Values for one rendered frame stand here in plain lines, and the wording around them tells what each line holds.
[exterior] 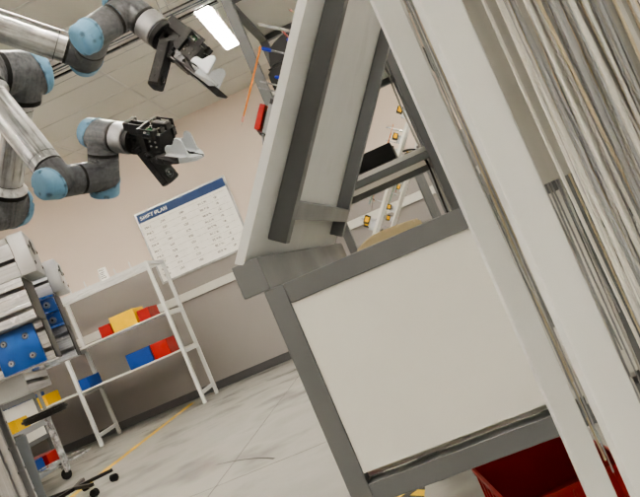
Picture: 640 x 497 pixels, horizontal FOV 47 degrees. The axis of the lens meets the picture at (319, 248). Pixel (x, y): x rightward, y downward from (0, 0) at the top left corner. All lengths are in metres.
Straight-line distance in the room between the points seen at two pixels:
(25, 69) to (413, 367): 1.27
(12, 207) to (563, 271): 1.87
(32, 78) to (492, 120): 1.65
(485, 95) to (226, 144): 8.84
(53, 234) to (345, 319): 8.81
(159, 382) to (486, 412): 8.44
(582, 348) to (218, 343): 8.88
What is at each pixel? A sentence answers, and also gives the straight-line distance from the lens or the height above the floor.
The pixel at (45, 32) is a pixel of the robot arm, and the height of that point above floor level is 1.56.
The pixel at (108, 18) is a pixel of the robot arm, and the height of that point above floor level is 1.51.
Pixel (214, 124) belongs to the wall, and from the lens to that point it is 9.46.
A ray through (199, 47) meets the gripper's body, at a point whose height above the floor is 1.37.
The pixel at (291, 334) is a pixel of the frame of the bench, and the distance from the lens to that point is 1.39.
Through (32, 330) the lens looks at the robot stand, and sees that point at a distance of 1.68.
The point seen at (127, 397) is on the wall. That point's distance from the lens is 9.86.
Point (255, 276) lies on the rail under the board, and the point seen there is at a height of 0.83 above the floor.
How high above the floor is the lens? 0.78
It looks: 2 degrees up
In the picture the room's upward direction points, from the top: 23 degrees counter-clockwise
